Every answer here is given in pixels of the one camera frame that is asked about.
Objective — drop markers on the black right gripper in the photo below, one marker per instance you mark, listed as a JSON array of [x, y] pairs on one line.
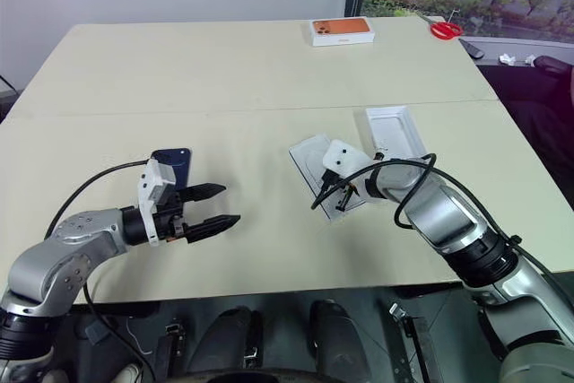
[[331, 179]]

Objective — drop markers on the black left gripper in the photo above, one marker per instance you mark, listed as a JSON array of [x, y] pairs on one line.
[[169, 215]]

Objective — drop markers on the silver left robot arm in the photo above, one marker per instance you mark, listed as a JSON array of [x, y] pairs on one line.
[[58, 262]]

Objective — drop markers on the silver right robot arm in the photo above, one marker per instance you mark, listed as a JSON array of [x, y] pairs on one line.
[[448, 212]]

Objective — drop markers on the white phone box tray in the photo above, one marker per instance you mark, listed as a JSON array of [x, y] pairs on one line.
[[394, 132]]

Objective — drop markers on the orange printed phone box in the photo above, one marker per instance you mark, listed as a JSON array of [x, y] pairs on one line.
[[343, 31]]

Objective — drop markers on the dark blue smartphone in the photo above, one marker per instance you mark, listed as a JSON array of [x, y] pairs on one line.
[[177, 163]]

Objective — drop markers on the dark rounded shape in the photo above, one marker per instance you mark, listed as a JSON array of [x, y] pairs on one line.
[[224, 347], [341, 342]]

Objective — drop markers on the black remote control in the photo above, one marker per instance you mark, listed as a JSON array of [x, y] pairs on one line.
[[472, 48]]

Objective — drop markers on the crumpled white paper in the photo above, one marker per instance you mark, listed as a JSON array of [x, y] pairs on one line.
[[507, 59], [530, 59]]

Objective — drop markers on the grey side table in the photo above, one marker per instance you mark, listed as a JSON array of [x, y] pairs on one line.
[[515, 46]]

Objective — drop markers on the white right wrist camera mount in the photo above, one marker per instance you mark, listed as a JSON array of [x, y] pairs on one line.
[[343, 159]]

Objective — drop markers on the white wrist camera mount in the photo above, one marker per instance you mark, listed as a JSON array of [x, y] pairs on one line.
[[152, 181], [343, 159]]

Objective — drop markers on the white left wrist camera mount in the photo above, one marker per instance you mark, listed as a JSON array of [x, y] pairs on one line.
[[152, 181]]

